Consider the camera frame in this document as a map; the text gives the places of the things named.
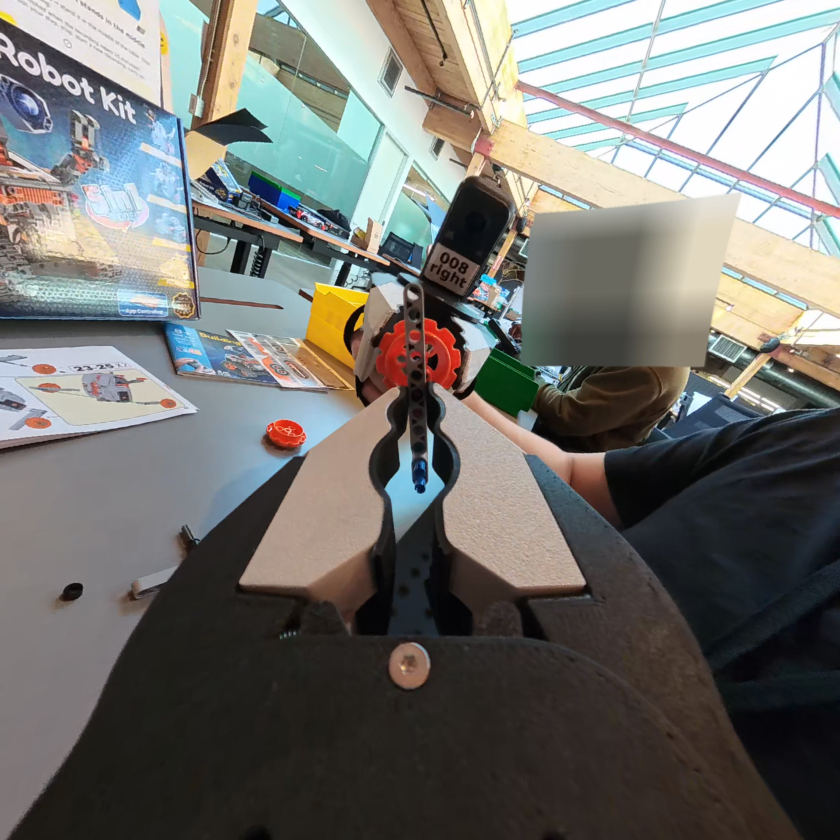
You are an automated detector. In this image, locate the blue robot kit box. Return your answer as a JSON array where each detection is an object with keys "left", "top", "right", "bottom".
[{"left": 0, "top": 18, "right": 202, "bottom": 322}]

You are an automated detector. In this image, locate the green plastic bin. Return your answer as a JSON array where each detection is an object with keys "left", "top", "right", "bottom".
[{"left": 474, "top": 348, "right": 541, "bottom": 418}]

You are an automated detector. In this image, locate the blue and green box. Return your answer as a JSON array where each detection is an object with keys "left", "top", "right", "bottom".
[{"left": 247, "top": 171, "right": 303, "bottom": 211}]

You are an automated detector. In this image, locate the person's right hand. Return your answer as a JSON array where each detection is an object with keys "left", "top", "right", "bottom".
[{"left": 351, "top": 328, "right": 395, "bottom": 405}]

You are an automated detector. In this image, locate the small grey connector piece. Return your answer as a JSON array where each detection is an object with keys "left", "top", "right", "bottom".
[{"left": 129, "top": 565, "right": 179, "bottom": 601}]

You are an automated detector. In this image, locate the wooden top table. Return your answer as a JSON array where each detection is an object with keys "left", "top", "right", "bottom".
[{"left": 190, "top": 197, "right": 307, "bottom": 277}]

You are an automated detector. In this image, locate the red ceiling pipe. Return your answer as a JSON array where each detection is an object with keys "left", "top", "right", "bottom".
[{"left": 515, "top": 80, "right": 840, "bottom": 221}]

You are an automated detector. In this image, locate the wall air vent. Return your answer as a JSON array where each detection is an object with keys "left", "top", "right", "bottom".
[{"left": 377, "top": 46, "right": 405, "bottom": 97}]

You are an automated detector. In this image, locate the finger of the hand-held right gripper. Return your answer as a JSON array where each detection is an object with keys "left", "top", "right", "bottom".
[
  {"left": 357, "top": 276, "right": 410, "bottom": 387},
  {"left": 453, "top": 319, "right": 496, "bottom": 396}
]

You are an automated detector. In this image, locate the yellow plastic bin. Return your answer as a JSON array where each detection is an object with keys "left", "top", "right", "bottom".
[{"left": 304, "top": 282, "right": 372, "bottom": 372}]

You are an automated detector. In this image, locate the open cardboard box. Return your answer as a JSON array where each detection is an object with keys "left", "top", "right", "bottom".
[{"left": 184, "top": 108, "right": 274, "bottom": 182}]

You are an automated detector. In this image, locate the orange print instruction leaflet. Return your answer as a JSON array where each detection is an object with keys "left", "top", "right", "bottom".
[{"left": 226, "top": 328, "right": 330, "bottom": 393}]

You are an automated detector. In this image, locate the blue cover instruction booklet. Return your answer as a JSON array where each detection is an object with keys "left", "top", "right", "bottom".
[{"left": 162, "top": 322, "right": 280, "bottom": 388}]

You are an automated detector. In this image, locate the person's right forearm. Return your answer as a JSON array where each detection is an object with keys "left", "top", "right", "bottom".
[{"left": 462, "top": 392, "right": 624, "bottom": 526}]

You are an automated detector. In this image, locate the white printed carton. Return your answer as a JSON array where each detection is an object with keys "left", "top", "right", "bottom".
[{"left": 0, "top": 0, "right": 173, "bottom": 111}]

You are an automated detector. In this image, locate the open instruction manual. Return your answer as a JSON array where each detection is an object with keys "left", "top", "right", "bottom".
[{"left": 0, "top": 345, "right": 200, "bottom": 451}]

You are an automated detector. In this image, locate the grey desk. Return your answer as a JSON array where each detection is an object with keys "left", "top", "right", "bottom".
[{"left": 0, "top": 265, "right": 409, "bottom": 829}]

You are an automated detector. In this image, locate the grey perforated toy beam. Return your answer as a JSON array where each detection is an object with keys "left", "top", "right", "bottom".
[{"left": 402, "top": 282, "right": 434, "bottom": 480}]

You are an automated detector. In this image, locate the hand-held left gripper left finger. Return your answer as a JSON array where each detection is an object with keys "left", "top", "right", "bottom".
[{"left": 238, "top": 386, "right": 403, "bottom": 632}]

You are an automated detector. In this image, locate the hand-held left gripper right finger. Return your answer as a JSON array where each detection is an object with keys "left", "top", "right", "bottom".
[{"left": 428, "top": 382, "right": 587, "bottom": 636}]

